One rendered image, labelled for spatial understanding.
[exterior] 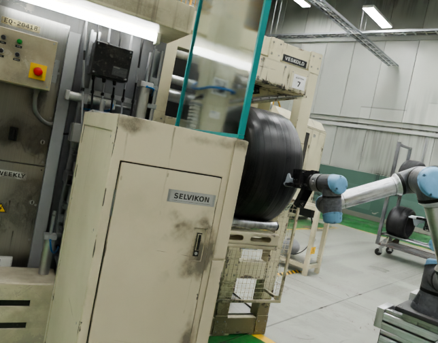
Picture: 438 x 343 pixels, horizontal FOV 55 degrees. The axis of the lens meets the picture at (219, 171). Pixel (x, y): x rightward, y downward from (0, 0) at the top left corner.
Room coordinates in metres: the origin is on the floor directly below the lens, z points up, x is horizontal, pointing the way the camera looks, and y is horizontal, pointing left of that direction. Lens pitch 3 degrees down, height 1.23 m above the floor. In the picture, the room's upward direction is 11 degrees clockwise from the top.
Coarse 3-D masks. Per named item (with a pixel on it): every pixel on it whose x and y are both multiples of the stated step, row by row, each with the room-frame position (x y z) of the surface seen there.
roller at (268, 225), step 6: (234, 222) 1.98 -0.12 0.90; (240, 222) 2.00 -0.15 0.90; (246, 222) 2.02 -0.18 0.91; (252, 222) 2.03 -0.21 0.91; (258, 222) 2.05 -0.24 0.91; (264, 222) 2.07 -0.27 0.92; (270, 222) 2.09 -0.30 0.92; (276, 222) 2.12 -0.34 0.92; (252, 228) 2.05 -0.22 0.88; (258, 228) 2.06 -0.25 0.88; (264, 228) 2.07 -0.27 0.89; (270, 228) 2.08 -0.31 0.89; (276, 228) 2.10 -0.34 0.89
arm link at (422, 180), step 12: (420, 168) 1.68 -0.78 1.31; (432, 168) 1.61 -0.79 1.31; (408, 180) 1.72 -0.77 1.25; (420, 180) 1.61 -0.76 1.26; (432, 180) 1.60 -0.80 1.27; (420, 192) 1.63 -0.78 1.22; (432, 192) 1.59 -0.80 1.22; (420, 204) 1.65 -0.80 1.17; (432, 204) 1.61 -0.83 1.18; (432, 216) 1.63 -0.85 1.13; (432, 228) 1.64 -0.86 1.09; (432, 240) 1.66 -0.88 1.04
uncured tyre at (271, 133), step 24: (264, 120) 1.98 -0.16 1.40; (288, 120) 2.10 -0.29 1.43; (264, 144) 1.90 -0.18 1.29; (288, 144) 1.97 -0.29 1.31; (264, 168) 1.89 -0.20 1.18; (288, 168) 1.94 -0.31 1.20; (240, 192) 1.93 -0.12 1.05; (264, 192) 1.92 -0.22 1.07; (288, 192) 1.97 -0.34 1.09; (240, 216) 2.02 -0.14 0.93; (264, 216) 2.05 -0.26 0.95
